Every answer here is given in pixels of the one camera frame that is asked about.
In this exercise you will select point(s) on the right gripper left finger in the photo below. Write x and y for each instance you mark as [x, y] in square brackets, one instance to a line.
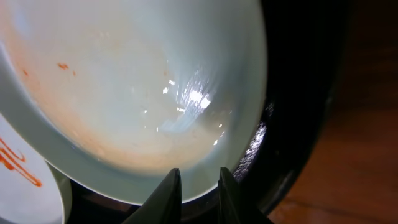
[164, 205]

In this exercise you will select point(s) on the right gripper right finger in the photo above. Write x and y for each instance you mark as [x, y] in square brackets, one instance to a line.
[233, 207]

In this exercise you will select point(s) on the light green plate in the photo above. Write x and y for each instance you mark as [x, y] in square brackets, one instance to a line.
[116, 93]

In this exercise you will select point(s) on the round black serving tray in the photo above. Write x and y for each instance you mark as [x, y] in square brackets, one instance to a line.
[305, 42]

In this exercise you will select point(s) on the light blue plate front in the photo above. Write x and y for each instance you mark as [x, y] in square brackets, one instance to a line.
[32, 191]

